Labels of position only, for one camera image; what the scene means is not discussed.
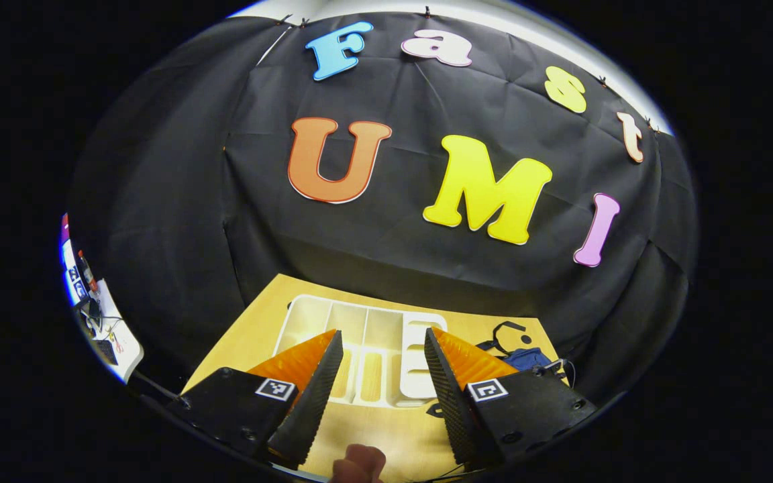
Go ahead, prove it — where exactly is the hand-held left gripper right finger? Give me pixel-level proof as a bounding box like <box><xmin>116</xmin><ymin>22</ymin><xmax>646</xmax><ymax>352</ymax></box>
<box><xmin>423</xmin><ymin>327</ymin><xmax>599</xmax><ymax>470</ymax></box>

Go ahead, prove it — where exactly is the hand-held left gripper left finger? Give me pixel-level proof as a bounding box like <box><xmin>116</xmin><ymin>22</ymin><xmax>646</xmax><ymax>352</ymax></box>
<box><xmin>165</xmin><ymin>329</ymin><xmax>345</xmax><ymax>470</ymax></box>

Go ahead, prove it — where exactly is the blue schoolbag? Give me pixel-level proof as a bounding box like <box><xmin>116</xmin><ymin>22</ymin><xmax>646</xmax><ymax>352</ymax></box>
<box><xmin>477</xmin><ymin>321</ymin><xmax>565</xmax><ymax>376</ymax></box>

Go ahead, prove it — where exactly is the white plastic bookshelf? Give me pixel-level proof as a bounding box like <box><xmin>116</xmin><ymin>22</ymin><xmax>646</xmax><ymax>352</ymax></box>
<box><xmin>272</xmin><ymin>294</ymin><xmax>449</xmax><ymax>409</ymax></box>

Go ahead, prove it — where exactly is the white cluttered side desk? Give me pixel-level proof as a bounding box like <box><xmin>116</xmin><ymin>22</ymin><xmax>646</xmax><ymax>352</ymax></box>
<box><xmin>58</xmin><ymin>213</ymin><xmax>144</xmax><ymax>384</ymax></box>

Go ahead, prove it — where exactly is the black backdrop cloth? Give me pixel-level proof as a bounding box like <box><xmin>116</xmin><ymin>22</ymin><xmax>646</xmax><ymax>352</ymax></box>
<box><xmin>68</xmin><ymin>10</ymin><xmax>699</xmax><ymax>403</ymax></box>

